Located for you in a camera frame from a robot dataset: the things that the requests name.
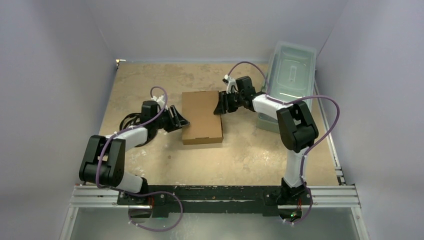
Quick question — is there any aluminium frame rail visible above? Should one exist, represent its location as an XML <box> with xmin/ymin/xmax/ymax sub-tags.
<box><xmin>59</xmin><ymin>185</ymin><xmax>369</xmax><ymax>240</ymax></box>

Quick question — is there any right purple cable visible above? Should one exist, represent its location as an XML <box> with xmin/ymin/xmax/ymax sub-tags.
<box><xmin>226</xmin><ymin>61</ymin><xmax>341</xmax><ymax>226</ymax></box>

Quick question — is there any brown cardboard box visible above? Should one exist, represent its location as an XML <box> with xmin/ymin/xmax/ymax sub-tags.
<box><xmin>181</xmin><ymin>90</ymin><xmax>224</xmax><ymax>145</ymax></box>

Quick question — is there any clear plastic storage bin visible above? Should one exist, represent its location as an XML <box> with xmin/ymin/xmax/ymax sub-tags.
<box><xmin>255</xmin><ymin>41</ymin><xmax>317</xmax><ymax>133</ymax></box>

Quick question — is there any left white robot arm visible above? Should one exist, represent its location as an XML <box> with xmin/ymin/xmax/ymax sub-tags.
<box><xmin>78</xmin><ymin>100</ymin><xmax>190</xmax><ymax>205</ymax></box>

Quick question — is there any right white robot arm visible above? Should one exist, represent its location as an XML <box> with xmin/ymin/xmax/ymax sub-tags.
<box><xmin>213</xmin><ymin>75</ymin><xmax>319</xmax><ymax>204</ymax></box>

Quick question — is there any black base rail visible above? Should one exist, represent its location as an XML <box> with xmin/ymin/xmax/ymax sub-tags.
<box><xmin>117</xmin><ymin>185</ymin><xmax>312</xmax><ymax>220</ymax></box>

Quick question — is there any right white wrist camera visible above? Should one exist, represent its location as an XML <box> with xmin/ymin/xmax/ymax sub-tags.
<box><xmin>222</xmin><ymin>74</ymin><xmax>237</xmax><ymax>94</ymax></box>

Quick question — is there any black coiled cable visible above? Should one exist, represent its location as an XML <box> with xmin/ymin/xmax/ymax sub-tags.
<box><xmin>119</xmin><ymin>112</ymin><xmax>160</xmax><ymax>148</ymax></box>

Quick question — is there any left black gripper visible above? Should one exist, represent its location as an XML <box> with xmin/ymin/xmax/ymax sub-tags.
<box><xmin>153</xmin><ymin>105</ymin><xmax>189</xmax><ymax>133</ymax></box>

